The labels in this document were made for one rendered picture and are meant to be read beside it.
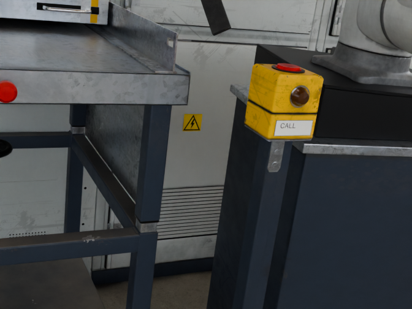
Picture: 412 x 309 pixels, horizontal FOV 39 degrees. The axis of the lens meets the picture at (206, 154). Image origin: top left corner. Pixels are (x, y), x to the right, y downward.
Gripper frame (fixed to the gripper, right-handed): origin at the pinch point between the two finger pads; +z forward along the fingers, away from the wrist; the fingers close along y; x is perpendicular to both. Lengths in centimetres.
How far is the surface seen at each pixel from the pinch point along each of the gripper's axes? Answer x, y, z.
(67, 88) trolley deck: 26.3, 6.4, -0.4
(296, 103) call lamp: -6.4, 9.0, 15.7
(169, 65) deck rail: 11.8, 17.1, -2.9
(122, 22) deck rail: 22.6, 32.1, -25.6
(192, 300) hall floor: 50, 112, 24
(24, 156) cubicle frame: 71, 65, -22
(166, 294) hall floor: 57, 110, 20
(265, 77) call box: -3.6, 7.9, 10.4
